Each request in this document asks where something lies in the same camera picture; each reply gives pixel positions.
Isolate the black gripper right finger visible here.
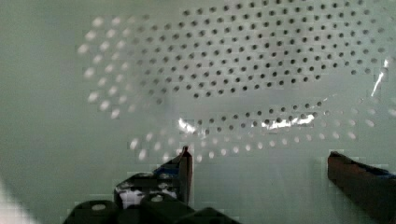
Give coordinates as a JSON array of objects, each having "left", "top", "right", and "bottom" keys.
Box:
[{"left": 327, "top": 151, "right": 396, "bottom": 224}]

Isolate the green plastic strainer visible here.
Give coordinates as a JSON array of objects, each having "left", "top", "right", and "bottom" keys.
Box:
[{"left": 1, "top": 0, "right": 395, "bottom": 224}]

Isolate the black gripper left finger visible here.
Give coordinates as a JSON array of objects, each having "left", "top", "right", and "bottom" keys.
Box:
[{"left": 113, "top": 146, "right": 192, "bottom": 209}]

